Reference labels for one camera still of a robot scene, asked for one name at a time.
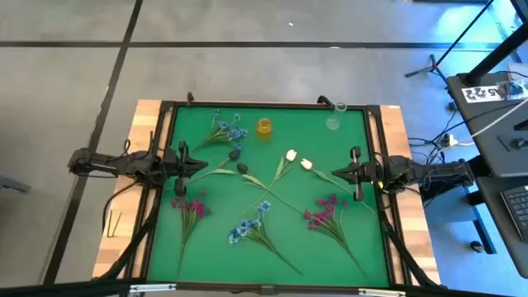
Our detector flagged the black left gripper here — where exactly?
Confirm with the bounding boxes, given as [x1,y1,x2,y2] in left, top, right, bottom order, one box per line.
[163,139,210,198]

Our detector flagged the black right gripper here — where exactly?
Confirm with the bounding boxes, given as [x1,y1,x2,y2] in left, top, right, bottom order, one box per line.
[331,145,380,202]

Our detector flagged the pale pink artificial tulip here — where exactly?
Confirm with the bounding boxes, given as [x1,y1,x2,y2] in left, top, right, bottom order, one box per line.
[299,158,376,215]
[241,148,299,217]

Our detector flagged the blue artificial flower bunch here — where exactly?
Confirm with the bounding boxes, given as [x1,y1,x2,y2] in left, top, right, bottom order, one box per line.
[192,108,249,152]
[228,200,304,276]

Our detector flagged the magenta artificial flower bunch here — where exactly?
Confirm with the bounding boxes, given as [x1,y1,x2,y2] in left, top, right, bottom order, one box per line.
[302,192,368,280]
[170,189,211,276]

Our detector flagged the clear glass vase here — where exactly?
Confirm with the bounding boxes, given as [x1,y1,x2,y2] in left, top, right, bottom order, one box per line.
[324,101,348,131]

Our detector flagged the yellow glass vase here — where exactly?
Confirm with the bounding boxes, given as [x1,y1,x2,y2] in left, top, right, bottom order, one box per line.
[255,117,274,141]

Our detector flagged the green table mat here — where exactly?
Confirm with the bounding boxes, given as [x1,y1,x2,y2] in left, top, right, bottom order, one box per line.
[146,105,391,289]

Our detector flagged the thin bent metal key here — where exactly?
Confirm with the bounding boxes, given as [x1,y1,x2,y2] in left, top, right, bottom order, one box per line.
[106,210,124,239]

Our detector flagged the white power strip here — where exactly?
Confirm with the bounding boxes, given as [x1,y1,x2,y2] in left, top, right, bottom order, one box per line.
[437,132,460,150]

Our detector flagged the black tripod stand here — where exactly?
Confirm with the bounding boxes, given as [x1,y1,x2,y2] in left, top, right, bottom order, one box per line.
[403,0,496,80]

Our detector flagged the black desk leg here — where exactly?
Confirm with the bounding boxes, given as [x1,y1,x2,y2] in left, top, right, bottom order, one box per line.
[419,181,498,256]

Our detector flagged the grey desk with keyboard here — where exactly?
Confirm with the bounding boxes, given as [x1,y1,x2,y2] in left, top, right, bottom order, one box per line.
[475,175,528,280]

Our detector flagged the white printed label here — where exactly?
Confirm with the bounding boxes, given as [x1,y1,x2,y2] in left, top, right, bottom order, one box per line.
[460,84,507,104]

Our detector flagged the black desk knob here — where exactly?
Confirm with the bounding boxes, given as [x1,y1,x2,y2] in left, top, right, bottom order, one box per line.
[497,134,528,153]

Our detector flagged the black keyboard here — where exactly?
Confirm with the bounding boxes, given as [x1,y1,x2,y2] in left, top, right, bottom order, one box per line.
[500,184,528,245]

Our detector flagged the grey floor object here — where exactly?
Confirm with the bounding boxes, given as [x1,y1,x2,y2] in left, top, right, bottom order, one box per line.
[0,174,32,195]

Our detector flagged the black slanted pole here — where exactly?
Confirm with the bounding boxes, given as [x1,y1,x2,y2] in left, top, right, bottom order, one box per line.
[462,20,528,87]

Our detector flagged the black table frame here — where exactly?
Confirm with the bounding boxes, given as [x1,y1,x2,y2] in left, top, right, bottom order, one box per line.
[123,97,417,292]

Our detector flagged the black floor cables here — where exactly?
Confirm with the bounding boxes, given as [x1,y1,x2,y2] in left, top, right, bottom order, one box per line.
[407,105,475,166]

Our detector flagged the black cable bundle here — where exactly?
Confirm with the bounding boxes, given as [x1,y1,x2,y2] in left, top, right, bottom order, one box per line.
[92,181,160,282]
[377,197,441,288]

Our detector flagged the silver metal bracket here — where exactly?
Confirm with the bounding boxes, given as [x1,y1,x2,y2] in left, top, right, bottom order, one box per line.
[129,283,177,295]
[357,287,408,297]

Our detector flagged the white cable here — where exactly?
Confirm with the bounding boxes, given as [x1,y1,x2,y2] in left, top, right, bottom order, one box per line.
[455,97,528,148]

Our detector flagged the black frame beam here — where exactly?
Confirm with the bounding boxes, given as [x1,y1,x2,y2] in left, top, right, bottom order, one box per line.
[0,276,528,297]

